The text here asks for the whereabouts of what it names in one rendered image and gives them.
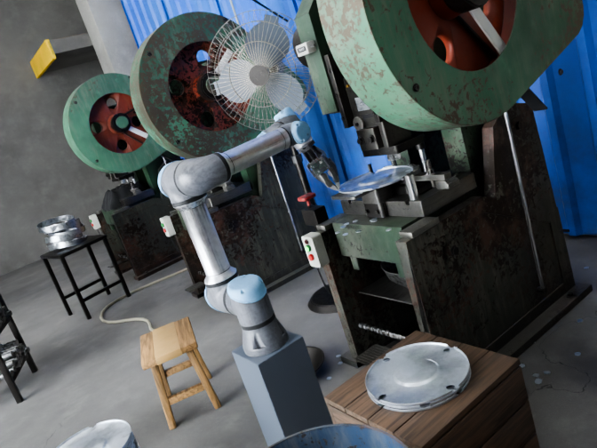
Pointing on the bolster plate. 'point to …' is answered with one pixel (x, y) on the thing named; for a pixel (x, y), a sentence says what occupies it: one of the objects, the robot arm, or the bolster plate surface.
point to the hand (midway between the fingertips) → (337, 187)
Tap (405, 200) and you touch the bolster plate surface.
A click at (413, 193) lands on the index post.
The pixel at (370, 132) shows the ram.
